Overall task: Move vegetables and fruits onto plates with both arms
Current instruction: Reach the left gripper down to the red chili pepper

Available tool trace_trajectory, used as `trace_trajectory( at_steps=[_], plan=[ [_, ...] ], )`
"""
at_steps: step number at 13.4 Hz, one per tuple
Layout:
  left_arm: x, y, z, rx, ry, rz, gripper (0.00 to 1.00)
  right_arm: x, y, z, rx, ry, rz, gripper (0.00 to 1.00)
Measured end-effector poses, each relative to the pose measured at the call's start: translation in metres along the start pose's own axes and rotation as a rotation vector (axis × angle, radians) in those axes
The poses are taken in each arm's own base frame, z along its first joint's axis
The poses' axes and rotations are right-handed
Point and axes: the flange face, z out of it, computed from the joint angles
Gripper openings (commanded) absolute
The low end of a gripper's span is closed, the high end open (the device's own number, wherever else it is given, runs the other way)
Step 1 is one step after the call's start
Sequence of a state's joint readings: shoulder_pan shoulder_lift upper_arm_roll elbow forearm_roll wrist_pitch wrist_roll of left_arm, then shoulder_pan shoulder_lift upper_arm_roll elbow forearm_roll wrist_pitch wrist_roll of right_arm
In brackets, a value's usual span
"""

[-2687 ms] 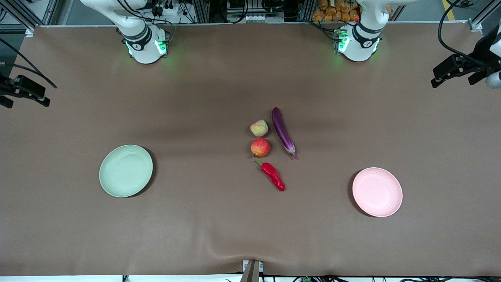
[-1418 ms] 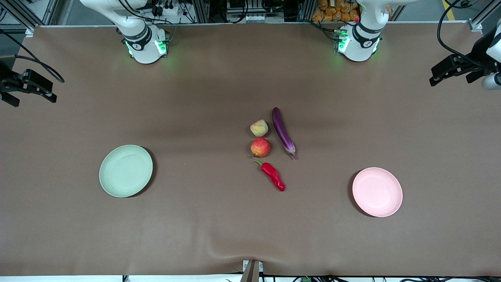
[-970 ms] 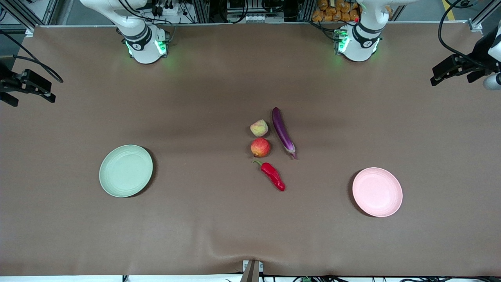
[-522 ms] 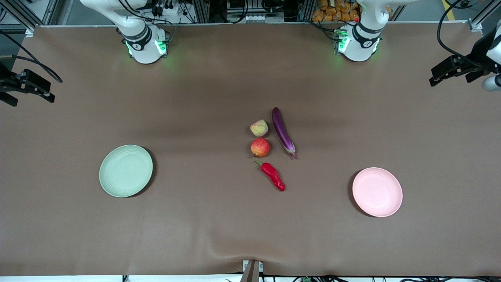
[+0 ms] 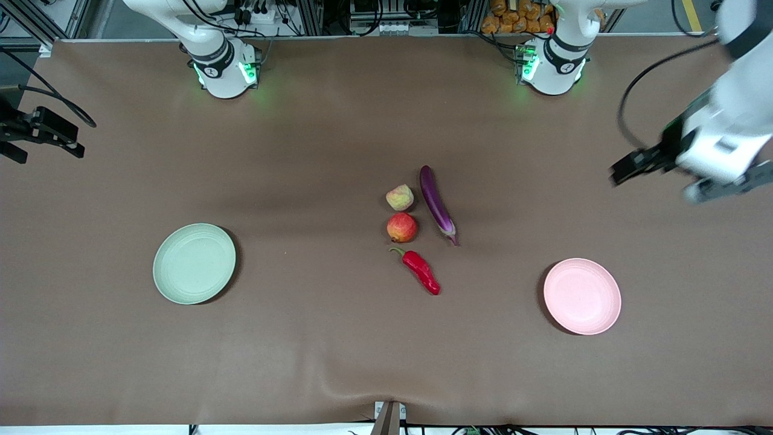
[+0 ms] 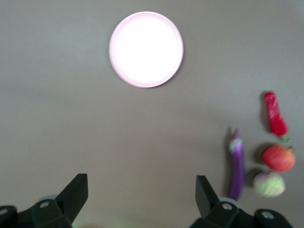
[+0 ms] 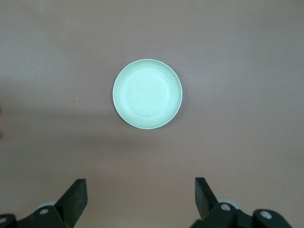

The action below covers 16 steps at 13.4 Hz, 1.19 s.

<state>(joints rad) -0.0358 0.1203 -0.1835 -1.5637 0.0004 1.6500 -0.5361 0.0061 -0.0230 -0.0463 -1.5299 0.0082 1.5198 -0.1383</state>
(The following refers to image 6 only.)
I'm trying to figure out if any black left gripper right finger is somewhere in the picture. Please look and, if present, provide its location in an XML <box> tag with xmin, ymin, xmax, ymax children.
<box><xmin>190</xmin><ymin>175</ymin><xmax>294</xmax><ymax>228</ymax></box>

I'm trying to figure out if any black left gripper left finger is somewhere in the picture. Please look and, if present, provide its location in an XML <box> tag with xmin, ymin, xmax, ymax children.
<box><xmin>0</xmin><ymin>173</ymin><xmax>88</xmax><ymax>228</ymax></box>

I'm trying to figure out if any long purple eggplant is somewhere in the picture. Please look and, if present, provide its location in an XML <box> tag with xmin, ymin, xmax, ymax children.
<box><xmin>228</xmin><ymin>128</ymin><xmax>246</xmax><ymax>201</ymax></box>

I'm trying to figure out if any yellow-green peach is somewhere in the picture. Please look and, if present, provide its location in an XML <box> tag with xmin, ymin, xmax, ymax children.
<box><xmin>252</xmin><ymin>171</ymin><xmax>285</xmax><ymax>198</ymax></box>

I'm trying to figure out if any red apple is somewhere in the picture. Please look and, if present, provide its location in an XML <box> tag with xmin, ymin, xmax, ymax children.
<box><xmin>261</xmin><ymin>144</ymin><xmax>296</xmax><ymax>173</ymax></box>

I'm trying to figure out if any red chili pepper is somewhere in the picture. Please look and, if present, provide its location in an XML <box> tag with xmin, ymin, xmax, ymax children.
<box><xmin>264</xmin><ymin>91</ymin><xmax>292</xmax><ymax>143</ymax></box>

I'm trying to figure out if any brown tablecloth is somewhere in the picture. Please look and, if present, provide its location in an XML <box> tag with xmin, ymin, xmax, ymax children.
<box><xmin>0</xmin><ymin>0</ymin><xmax>304</xmax><ymax>228</ymax></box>

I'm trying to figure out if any pink round plate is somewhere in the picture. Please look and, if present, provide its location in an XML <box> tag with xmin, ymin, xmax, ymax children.
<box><xmin>108</xmin><ymin>11</ymin><xmax>184</xmax><ymax>88</ymax></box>

